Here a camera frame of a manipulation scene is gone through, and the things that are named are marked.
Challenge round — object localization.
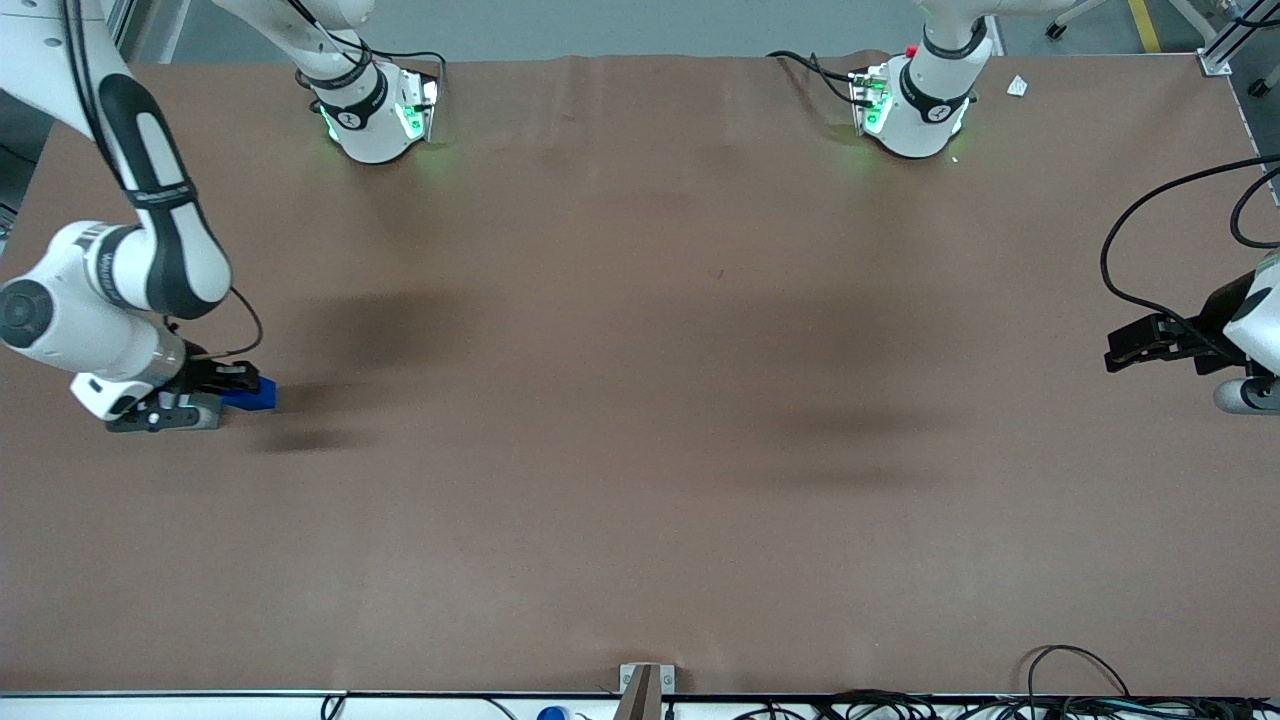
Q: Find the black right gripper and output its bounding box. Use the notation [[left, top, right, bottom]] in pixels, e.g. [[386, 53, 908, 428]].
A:
[[172, 354, 264, 397]]

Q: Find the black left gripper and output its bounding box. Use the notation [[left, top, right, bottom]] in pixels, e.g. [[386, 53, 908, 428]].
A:
[[1104, 270, 1258, 379]]

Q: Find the blue plastic block part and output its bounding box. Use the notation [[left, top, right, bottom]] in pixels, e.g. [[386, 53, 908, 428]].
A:
[[221, 377, 278, 414]]

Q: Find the chair leg with caster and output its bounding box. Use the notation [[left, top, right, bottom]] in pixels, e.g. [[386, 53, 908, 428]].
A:
[[1045, 0, 1113, 41]]

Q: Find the brown table cover mat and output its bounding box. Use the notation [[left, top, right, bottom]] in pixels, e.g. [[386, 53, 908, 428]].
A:
[[0, 50, 1280, 697]]

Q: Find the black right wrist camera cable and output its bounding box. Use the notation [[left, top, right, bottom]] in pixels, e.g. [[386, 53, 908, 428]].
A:
[[160, 285, 266, 362]]

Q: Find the long black left wrist cable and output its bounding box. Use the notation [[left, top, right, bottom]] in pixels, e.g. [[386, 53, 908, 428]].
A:
[[1100, 157, 1280, 361]]

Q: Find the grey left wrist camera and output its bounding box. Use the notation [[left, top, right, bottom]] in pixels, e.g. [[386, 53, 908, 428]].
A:
[[1213, 375, 1280, 415]]

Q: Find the short black looped cable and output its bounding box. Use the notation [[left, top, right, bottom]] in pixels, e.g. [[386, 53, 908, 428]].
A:
[[1229, 165, 1280, 250]]

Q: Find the aluminium frame corner post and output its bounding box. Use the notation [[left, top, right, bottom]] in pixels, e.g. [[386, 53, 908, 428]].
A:
[[1197, 0, 1280, 79], [103, 0, 153, 49]]

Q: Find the black arched cable loop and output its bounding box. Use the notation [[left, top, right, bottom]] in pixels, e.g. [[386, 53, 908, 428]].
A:
[[1027, 645, 1132, 701]]

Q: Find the black right arm base cable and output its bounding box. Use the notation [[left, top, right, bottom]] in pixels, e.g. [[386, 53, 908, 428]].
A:
[[285, 0, 448, 93]]

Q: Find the black arm base cable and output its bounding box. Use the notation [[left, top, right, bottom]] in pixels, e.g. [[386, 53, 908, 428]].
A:
[[767, 49, 864, 107], [285, 0, 448, 93]]

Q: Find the black left arm base cable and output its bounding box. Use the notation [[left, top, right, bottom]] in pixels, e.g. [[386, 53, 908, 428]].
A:
[[767, 49, 864, 107]]

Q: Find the black tangled cable bundle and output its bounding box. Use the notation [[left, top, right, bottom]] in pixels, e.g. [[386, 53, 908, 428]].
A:
[[735, 688, 1280, 720]]

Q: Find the aluminium camera mount post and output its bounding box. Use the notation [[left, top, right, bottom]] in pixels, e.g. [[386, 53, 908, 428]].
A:
[[612, 666, 664, 720]]

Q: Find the grey metal bracket plate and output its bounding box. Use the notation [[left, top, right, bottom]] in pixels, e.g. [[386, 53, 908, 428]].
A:
[[619, 663, 676, 697]]

